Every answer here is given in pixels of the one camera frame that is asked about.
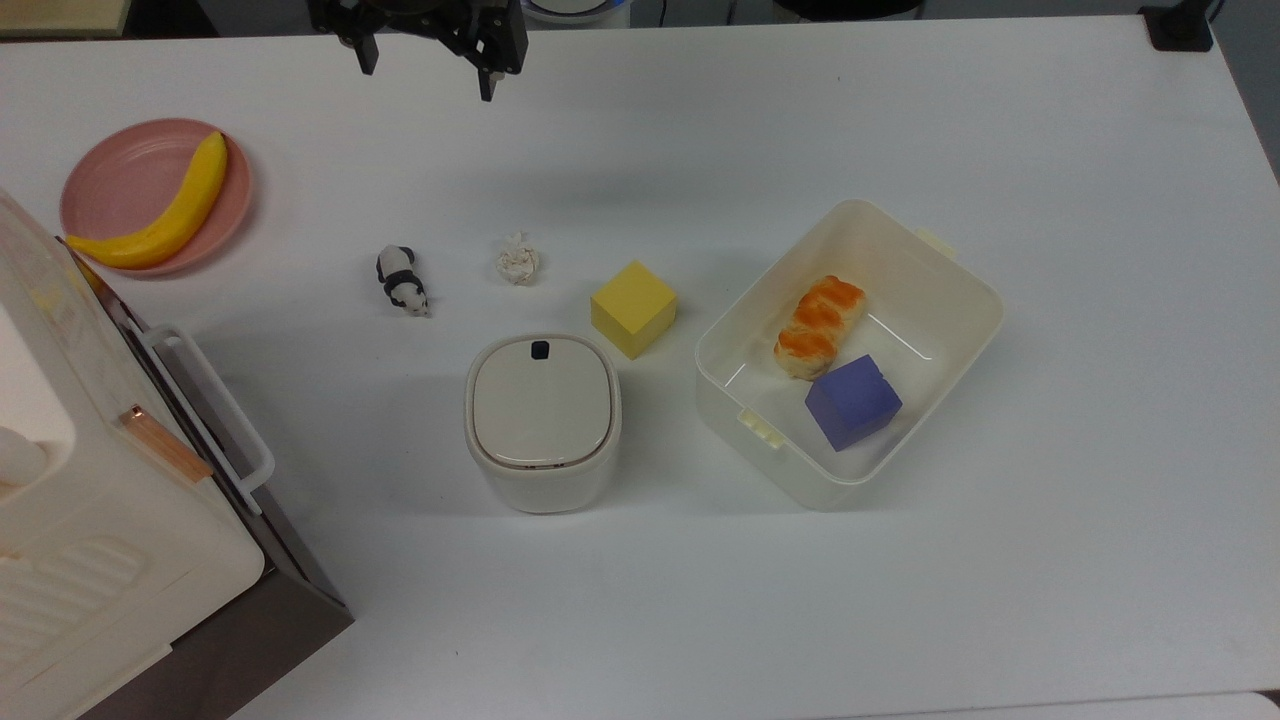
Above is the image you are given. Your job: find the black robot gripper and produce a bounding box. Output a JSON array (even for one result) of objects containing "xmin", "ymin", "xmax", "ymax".
[{"xmin": 308, "ymin": 0, "xmax": 529, "ymax": 103}]

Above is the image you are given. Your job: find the white trash can with lid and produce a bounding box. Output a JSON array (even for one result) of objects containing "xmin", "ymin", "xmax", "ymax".
[{"xmin": 463, "ymin": 333, "xmax": 623, "ymax": 515}]

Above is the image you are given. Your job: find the blue white round object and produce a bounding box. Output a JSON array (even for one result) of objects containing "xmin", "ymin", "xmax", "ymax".
[{"xmin": 520, "ymin": 0, "xmax": 633, "ymax": 29}]

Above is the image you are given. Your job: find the crumpled white paper ball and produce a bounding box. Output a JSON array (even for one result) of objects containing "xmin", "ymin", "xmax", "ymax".
[{"xmin": 494, "ymin": 232, "xmax": 543, "ymax": 288}]

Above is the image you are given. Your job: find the small panda figurine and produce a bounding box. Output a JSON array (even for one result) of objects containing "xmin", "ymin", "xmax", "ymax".
[{"xmin": 375, "ymin": 244, "xmax": 433, "ymax": 319}]

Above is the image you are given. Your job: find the yellow banana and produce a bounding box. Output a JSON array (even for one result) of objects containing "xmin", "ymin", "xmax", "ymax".
[{"xmin": 65, "ymin": 131, "xmax": 229, "ymax": 270}]

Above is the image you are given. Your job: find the pink round plate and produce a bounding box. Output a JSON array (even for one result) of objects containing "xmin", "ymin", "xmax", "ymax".
[{"xmin": 59, "ymin": 118, "xmax": 254, "ymax": 278}]

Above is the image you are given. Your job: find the yellow cube block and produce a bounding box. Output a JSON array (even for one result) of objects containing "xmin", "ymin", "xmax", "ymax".
[{"xmin": 589, "ymin": 260, "xmax": 679, "ymax": 361}]

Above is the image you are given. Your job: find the glazed bread loaf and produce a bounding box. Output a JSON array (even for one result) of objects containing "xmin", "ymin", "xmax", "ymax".
[{"xmin": 773, "ymin": 275, "xmax": 867, "ymax": 382}]

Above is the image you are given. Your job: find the cream plastic storage bin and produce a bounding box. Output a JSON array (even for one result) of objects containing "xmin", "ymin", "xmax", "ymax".
[{"xmin": 694, "ymin": 198, "xmax": 1005, "ymax": 512}]

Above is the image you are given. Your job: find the white toy oven appliance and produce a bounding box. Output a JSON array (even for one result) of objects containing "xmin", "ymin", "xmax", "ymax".
[{"xmin": 0, "ymin": 188, "xmax": 355, "ymax": 720}]

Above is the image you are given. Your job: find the purple cube block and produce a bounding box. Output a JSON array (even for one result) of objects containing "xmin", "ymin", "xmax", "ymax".
[{"xmin": 804, "ymin": 353, "xmax": 904, "ymax": 453}]

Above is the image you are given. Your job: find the black clamp on table corner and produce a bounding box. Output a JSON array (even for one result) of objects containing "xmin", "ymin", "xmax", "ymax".
[{"xmin": 1138, "ymin": 4, "xmax": 1215, "ymax": 53}]

